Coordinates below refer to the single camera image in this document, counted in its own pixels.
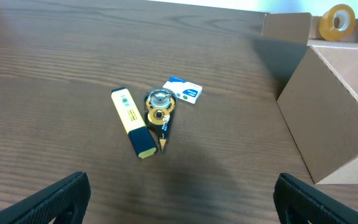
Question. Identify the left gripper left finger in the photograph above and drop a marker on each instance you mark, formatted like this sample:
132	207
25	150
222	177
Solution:
65	201

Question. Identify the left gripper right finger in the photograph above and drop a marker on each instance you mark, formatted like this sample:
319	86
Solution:
298	202

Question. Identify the yellow blue highlighter marker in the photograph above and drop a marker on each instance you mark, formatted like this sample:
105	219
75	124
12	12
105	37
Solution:
136	129

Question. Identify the cardboard box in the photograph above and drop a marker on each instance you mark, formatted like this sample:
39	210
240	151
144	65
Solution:
320	101

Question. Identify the yellow adhesive tape roll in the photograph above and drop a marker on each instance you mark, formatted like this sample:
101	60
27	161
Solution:
337	23

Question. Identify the black correction tape dispenser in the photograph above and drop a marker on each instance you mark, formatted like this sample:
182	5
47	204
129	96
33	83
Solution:
160	105

